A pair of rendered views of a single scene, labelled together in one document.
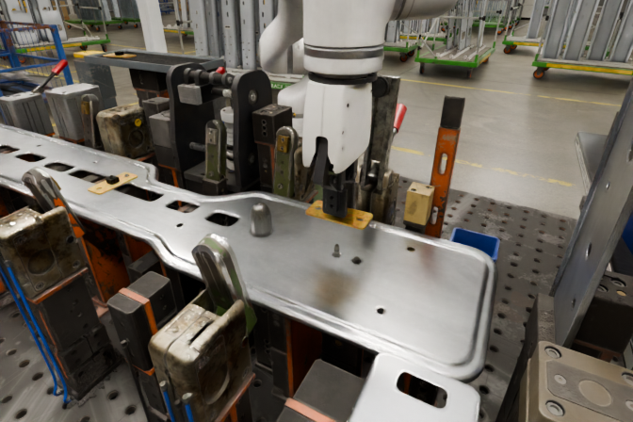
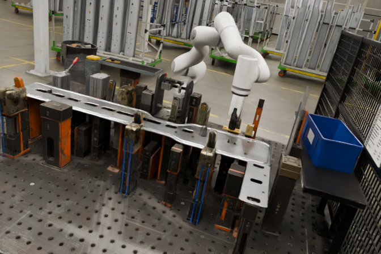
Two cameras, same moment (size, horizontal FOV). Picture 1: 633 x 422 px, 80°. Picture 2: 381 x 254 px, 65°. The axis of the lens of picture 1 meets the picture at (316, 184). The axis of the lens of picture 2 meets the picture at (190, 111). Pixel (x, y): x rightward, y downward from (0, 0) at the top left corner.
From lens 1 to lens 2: 93 cm
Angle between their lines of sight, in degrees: 15
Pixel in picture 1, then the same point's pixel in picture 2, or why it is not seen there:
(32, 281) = (134, 145)
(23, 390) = (105, 192)
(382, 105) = not seen: hidden behind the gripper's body
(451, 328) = (262, 157)
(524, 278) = (275, 165)
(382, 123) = not seen: hidden behind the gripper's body
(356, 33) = (247, 86)
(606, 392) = (293, 160)
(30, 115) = (65, 83)
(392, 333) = (249, 157)
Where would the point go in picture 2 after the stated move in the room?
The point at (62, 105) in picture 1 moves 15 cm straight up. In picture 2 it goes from (98, 83) to (100, 56)
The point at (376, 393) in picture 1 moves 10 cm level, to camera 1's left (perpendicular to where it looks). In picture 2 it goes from (249, 166) to (226, 165)
